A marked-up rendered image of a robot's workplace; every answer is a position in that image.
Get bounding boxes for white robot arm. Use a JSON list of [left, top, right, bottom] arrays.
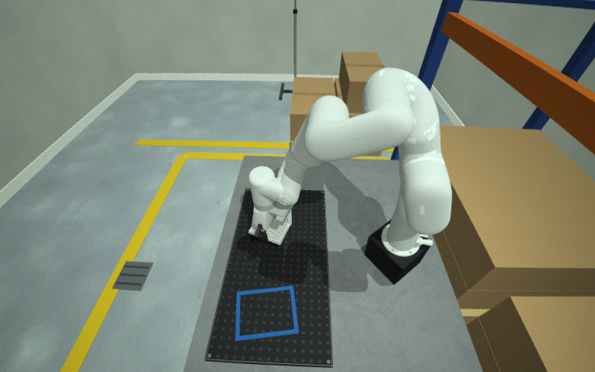
[[248, 68, 452, 257]]

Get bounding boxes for blue tape marking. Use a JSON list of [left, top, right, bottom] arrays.
[[235, 285, 299, 341]]

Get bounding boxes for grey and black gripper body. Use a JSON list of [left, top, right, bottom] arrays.
[[253, 207, 276, 231]]

